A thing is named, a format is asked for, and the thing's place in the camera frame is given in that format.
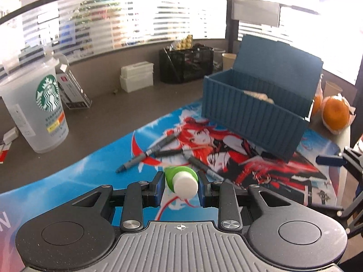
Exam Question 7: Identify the Starbucks translucent plastic cup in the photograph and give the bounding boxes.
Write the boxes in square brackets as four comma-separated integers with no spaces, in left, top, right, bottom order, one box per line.
[1,56,69,153]

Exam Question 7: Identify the acrylic sign holder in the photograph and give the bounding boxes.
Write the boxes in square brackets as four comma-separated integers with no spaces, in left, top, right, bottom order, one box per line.
[54,53,92,110]

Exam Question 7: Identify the grey black marker pen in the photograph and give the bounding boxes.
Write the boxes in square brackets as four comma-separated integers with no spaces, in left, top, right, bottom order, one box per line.
[115,132,180,174]

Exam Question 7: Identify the white and red papers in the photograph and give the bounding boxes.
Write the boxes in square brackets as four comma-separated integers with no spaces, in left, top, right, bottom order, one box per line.
[0,141,12,164]

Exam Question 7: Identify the beige plush toy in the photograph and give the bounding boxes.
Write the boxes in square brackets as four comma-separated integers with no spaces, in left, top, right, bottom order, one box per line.
[243,90,275,104]

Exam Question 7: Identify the black mesh desk organizer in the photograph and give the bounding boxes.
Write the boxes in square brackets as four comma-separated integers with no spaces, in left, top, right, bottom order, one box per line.
[159,44,213,84]

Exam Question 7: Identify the blister pill pack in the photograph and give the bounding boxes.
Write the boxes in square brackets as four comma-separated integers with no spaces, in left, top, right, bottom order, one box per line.
[170,34,193,50]

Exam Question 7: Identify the white stacked boxes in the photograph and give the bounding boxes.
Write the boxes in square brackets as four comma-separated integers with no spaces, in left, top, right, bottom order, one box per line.
[120,61,154,93]

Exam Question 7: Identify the blue container storage box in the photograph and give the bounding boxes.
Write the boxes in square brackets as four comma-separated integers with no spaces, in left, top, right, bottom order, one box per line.
[202,35,323,161]

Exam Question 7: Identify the green white tube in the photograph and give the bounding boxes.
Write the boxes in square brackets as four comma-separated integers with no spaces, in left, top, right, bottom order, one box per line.
[164,166,199,199]

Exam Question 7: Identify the dark grey pen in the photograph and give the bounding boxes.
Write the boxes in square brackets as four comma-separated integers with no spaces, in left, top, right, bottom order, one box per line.
[182,152,224,181]

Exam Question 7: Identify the orange in wrapper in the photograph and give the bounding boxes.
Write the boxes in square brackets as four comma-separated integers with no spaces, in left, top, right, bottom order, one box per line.
[321,93,356,135]

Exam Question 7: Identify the white power adapter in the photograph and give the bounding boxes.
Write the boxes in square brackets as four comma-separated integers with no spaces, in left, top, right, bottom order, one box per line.
[3,126,19,145]

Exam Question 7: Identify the AGON printed desk mat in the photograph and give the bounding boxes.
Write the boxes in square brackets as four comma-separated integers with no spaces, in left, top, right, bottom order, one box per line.
[1,102,339,271]

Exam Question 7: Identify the black handle screwdriver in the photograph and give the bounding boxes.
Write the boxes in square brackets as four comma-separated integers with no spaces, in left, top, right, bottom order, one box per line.
[154,149,191,158]

